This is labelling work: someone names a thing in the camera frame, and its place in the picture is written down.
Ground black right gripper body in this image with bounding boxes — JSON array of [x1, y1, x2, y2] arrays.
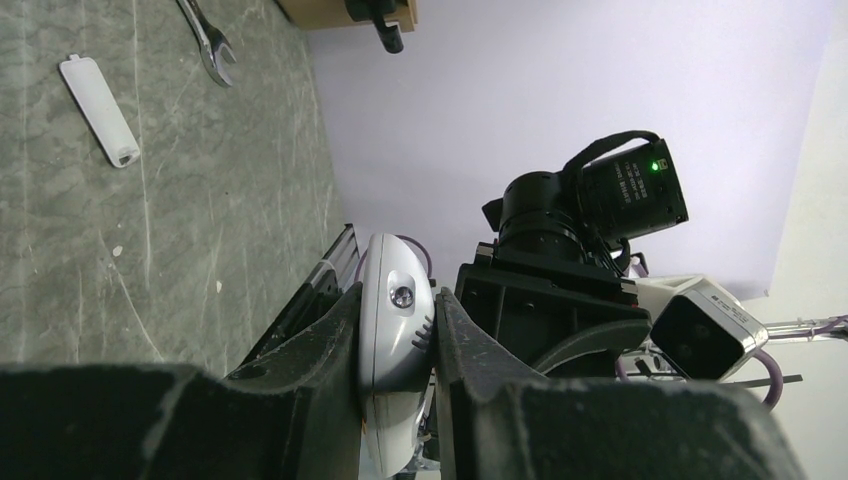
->
[[455, 243, 652, 378]]

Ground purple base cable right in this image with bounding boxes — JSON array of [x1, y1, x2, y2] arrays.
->
[[354, 234, 435, 286]]

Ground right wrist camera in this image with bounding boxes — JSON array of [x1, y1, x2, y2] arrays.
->
[[635, 275, 769, 381]]

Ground silver open-end wrench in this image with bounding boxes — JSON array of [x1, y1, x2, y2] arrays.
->
[[177, 0, 237, 88]]

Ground black toolbox right latch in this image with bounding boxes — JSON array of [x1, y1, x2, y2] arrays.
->
[[344, 0, 404, 54]]

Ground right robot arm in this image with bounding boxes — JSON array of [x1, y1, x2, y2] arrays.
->
[[454, 130, 688, 378]]

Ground tan plastic toolbox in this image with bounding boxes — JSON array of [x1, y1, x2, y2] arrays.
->
[[276, 0, 418, 33]]

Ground white battery cover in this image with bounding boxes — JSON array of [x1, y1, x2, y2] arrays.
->
[[59, 54, 141, 169]]

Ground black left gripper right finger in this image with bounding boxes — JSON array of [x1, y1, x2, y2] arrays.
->
[[436, 289, 805, 479]]

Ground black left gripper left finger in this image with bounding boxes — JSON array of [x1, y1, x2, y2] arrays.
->
[[1, 285, 362, 479]]

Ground white remote control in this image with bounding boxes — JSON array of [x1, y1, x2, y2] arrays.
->
[[358, 233, 435, 478]]

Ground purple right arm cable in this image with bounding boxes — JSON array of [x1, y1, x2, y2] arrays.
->
[[612, 314, 848, 412]]

